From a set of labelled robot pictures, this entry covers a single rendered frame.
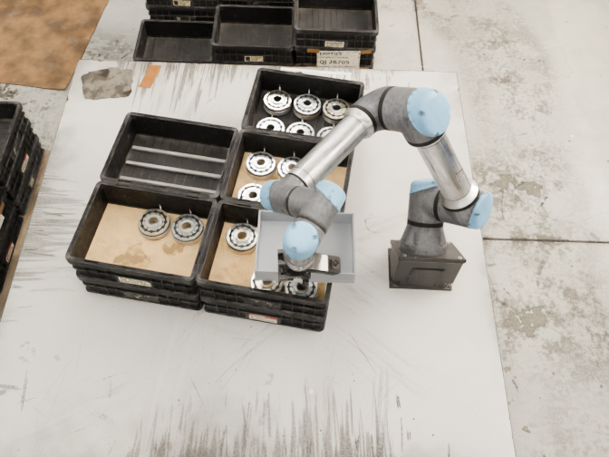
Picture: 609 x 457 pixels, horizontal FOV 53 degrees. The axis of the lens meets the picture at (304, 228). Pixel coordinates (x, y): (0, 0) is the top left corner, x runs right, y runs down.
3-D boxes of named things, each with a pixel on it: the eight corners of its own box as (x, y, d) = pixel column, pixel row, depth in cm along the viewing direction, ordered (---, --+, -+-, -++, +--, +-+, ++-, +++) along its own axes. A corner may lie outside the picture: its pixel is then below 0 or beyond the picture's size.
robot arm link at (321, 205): (303, 172, 143) (278, 211, 140) (339, 180, 135) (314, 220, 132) (319, 192, 148) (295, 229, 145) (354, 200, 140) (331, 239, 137)
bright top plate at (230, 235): (262, 228, 199) (262, 227, 198) (252, 254, 193) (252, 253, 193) (232, 220, 200) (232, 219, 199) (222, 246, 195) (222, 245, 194)
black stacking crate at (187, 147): (241, 150, 221) (239, 129, 211) (221, 218, 205) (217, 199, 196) (134, 133, 224) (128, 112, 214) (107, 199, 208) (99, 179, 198)
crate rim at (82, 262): (218, 202, 197) (218, 199, 195) (194, 285, 182) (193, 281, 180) (99, 183, 200) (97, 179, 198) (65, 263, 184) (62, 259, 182)
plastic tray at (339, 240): (352, 223, 178) (353, 213, 174) (353, 283, 167) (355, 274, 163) (259, 219, 178) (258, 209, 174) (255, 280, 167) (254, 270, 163)
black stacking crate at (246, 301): (339, 238, 203) (342, 219, 193) (325, 320, 187) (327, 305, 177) (222, 219, 205) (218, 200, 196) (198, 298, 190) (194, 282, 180)
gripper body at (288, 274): (277, 254, 158) (276, 240, 146) (311, 253, 158) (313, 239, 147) (278, 283, 155) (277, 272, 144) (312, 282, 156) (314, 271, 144)
